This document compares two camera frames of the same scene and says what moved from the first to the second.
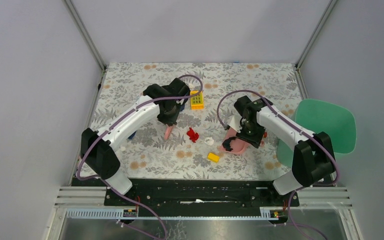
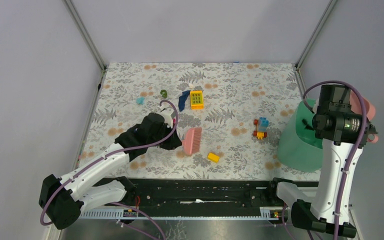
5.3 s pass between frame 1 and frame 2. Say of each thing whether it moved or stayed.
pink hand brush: moved
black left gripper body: moved
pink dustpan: moved
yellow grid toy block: stayed
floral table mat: stayed
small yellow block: stayed
